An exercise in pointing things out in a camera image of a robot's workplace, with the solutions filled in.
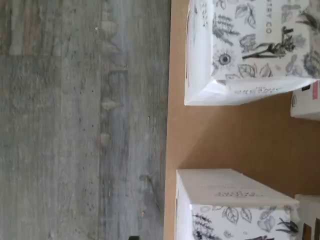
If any white box green strip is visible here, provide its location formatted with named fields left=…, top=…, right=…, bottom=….
left=174, top=168, right=301, bottom=240
left=294, top=194, right=320, bottom=240

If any white box pink strip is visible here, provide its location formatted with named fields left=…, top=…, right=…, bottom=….
left=290, top=81, right=320, bottom=121
left=184, top=0, right=320, bottom=106

